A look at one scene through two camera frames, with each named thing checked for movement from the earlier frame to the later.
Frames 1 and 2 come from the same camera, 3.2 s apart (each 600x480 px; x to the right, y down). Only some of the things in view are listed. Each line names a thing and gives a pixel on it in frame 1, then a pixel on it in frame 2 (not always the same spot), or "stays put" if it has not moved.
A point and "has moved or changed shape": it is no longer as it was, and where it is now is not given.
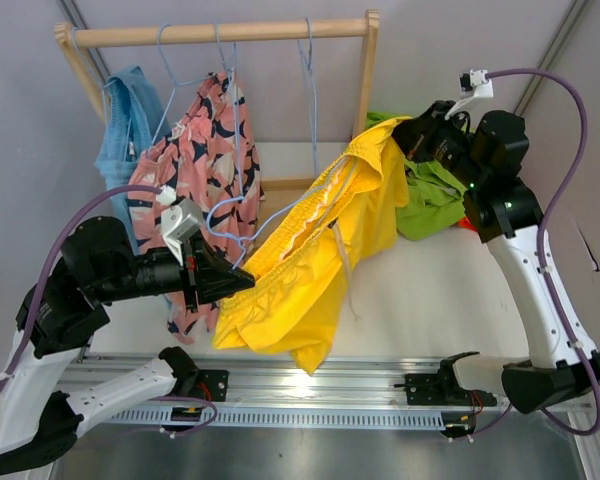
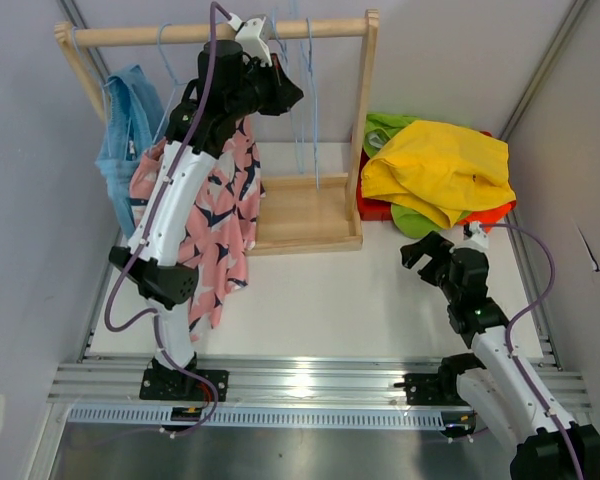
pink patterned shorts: (207, 154) stays put
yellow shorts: (300, 301) has moved or changed shape
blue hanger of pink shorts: (175, 84) stays put
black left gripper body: (158, 273) to (260, 90)
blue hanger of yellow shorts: (244, 237) to (295, 141)
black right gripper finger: (411, 135) to (432, 246)
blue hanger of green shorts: (311, 76) stays put
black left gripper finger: (212, 290) to (288, 92)
